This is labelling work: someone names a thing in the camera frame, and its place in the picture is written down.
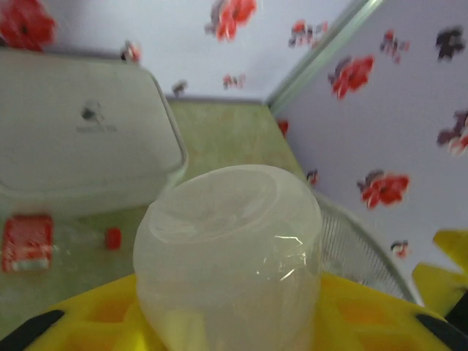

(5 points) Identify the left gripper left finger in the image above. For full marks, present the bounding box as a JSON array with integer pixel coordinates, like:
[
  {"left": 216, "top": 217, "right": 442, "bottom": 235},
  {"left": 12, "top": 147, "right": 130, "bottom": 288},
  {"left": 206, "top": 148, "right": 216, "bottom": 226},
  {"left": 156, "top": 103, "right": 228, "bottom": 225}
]
[{"left": 7, "top": 273, "right": 165, "bottom": 351}]

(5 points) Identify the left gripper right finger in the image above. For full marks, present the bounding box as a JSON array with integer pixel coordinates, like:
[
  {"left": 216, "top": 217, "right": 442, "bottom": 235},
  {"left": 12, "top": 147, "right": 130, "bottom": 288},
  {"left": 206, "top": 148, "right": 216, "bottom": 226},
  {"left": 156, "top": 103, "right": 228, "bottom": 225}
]
[{"left": 310, "top": 273, "right": 468, "bottom": 351}]

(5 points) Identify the grey translucent plastic bin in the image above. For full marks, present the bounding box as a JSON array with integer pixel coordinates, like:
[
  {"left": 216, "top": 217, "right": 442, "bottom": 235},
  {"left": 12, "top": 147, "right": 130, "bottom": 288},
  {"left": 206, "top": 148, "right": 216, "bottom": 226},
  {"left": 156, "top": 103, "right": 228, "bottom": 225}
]
[{"left": 316, "top": 192, "right": 425, "bottom": 306}]

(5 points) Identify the wide clear plastic bottle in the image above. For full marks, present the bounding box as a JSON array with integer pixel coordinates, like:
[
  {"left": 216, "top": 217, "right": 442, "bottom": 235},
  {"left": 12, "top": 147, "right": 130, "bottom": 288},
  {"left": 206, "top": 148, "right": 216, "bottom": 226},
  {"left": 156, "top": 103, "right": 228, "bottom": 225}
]
[{"left": 132, "top": 164, "right": 325, "bottom": 351}]

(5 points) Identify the clear bottle red label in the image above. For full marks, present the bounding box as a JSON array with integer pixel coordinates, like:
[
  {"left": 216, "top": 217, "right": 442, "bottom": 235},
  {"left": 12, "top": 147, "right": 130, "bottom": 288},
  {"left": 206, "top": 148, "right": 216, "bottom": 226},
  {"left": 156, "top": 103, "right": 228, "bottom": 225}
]
[{"left": 0, "top": 214, "right": 124, "bottom": 274}]

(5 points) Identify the white lidded storage box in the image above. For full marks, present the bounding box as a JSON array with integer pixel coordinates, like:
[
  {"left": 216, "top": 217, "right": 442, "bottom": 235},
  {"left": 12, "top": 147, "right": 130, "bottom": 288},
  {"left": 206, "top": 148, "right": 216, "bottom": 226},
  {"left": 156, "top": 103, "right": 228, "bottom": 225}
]
[{"left": 0, "top": 49, "right": 190, "bottom": 220}]

